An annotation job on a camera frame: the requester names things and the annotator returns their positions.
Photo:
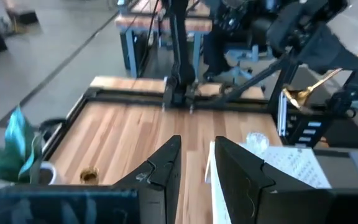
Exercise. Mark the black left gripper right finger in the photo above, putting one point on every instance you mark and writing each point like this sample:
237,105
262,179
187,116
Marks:
244,186

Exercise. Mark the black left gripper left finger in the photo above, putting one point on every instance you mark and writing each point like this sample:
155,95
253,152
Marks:
160,186

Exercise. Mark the clear ribbed glass candle holder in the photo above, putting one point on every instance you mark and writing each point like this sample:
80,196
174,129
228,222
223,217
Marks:
257,141

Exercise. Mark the brass candlestick holder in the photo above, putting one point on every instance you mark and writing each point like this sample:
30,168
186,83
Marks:
297,96
89,175

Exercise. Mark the white patterned placemat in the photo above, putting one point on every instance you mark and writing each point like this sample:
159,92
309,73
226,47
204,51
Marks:
294,165

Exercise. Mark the white round plant pot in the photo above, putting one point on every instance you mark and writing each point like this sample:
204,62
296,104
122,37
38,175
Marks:
50,174

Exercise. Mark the blue-grey metal table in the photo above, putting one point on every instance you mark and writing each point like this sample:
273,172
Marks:
129,53

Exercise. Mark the green snake plant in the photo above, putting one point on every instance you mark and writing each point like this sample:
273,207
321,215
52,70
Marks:
14,137

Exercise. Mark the dark floor box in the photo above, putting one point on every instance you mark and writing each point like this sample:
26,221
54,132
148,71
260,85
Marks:
23,17

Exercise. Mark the silver aluminium bracket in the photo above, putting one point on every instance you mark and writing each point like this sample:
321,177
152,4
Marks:
282,118

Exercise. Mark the black metal table frame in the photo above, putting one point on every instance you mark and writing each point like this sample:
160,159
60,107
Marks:
129,98

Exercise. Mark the black frame clamp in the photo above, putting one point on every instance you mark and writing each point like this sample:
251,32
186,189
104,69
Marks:
50,120

